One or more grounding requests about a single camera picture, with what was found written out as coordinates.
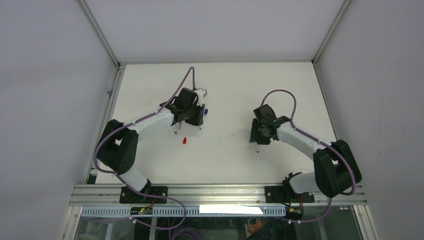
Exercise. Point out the white blue-tip pen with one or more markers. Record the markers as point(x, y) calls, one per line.
point(204, 114)

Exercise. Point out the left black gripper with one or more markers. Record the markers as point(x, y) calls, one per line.
point(198, 120)

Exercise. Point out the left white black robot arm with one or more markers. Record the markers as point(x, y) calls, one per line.
point(117, 148)

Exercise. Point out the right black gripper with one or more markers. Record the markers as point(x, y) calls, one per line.
point(254, 137)

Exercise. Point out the orange object under table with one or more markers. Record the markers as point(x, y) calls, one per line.
point(255, 224)

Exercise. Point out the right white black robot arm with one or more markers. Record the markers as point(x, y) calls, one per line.
point(335, 170)

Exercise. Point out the aluminium mounting rail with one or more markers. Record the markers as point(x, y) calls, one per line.
point(95, 195)

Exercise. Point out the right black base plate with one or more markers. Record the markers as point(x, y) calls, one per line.
point(278, 194)

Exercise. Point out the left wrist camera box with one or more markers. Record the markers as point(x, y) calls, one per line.
point(201, 95)

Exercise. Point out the white slotted cable duct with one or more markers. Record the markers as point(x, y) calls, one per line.
point(188, 211)

